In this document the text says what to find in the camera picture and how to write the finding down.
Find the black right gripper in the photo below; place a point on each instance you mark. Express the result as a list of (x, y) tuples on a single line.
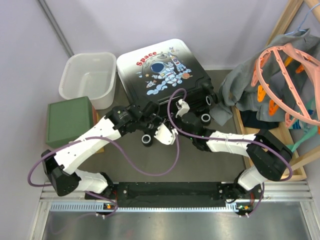
[(175, 110)]

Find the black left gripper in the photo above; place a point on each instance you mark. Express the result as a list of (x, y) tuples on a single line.
[(152, 124)]

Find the white black space suitcase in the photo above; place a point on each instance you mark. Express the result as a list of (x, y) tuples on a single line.
[(165, 73)]

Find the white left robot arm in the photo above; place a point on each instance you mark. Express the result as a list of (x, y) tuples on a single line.
[(61, 167)]

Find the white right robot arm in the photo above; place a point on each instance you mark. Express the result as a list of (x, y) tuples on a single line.
[(269, 155)]

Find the dark navy folded cloth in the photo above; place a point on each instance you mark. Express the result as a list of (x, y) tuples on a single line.
[(249, 120)]

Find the white plastic basket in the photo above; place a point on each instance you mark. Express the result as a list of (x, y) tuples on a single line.
[(91, 75)]

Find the green drawer box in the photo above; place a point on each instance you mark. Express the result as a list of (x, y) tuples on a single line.
[(69, 119)]

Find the grey shirt on hanger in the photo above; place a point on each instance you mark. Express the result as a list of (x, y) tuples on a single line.
[(276, 82)]

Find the pink round clip hanger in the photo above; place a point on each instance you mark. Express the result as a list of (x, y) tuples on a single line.
[(284, 55)]

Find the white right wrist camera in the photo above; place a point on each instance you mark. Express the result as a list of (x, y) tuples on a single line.
[(182, 108)]

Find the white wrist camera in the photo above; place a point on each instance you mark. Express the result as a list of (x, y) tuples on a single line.
[(182, 108), (165, 135)]

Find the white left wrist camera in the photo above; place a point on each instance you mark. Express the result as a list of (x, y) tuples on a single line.
[(165, 135)]

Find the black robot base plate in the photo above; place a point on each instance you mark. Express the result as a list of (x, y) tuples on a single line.
[(175, 194)]

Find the wooden clothes rack frame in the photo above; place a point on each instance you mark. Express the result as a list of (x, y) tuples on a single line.
[(282, 132)]

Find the aluminium rail frame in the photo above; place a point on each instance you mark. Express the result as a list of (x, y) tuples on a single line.
[(287, 212)]

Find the light blue wire hanger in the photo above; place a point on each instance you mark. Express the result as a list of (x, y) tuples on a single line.
[(299, 28)]

